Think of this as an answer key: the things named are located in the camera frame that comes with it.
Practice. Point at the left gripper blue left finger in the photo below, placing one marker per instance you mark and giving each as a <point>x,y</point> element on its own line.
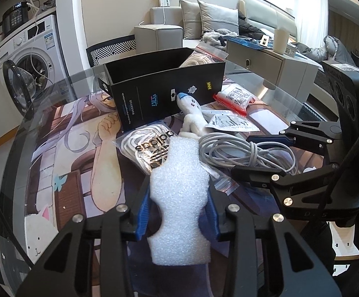
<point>142,217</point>

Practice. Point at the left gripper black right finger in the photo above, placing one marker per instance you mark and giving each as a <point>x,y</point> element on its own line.
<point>212,215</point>

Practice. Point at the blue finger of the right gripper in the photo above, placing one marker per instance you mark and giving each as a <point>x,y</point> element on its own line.
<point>255,176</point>
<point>259,139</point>

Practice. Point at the white foam piece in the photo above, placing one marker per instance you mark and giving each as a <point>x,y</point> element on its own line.
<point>179,187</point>

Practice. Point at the clear printed plastic bag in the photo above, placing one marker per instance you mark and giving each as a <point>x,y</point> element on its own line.
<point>231,123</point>

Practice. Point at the red white snack packet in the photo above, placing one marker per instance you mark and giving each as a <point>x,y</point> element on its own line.
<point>235,98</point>

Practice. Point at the bagged adidas striped socks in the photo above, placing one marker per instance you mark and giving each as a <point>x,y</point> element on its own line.
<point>147,147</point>

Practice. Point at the white blue plush toy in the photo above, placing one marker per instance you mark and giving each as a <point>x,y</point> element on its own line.
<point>194,124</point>

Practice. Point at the beige drawer cabinet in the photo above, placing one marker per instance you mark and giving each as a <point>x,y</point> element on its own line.
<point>294,75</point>

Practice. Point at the blue tray on cabinet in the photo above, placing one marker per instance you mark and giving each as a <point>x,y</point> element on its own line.
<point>254,44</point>

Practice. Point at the white cylinder candle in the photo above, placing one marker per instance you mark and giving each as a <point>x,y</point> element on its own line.
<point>281,37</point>

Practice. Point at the grey puffer jacket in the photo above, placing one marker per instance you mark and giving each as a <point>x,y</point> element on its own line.
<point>332,49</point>

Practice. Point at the black jacket on sofa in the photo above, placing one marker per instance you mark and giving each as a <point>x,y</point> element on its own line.
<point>247,30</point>

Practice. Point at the beige sofa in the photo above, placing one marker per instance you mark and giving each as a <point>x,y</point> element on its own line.
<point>174,27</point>

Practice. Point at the grey furry cloth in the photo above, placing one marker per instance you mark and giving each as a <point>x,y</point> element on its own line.
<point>217,37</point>

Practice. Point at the black cardboard box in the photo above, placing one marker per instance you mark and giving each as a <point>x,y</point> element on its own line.
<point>145,86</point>

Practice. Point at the grey cushion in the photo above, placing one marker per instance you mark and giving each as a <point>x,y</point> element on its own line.
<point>215,17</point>

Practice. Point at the beige cushion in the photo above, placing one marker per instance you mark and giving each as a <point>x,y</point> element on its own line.
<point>192,24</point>

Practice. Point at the black patterned chair back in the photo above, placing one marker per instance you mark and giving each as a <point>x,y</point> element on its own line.
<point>117,46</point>

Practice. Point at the white washing machine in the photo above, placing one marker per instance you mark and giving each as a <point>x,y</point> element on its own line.
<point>31,61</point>

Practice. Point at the black pressure cooker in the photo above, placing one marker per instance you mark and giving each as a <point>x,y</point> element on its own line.
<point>14,17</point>

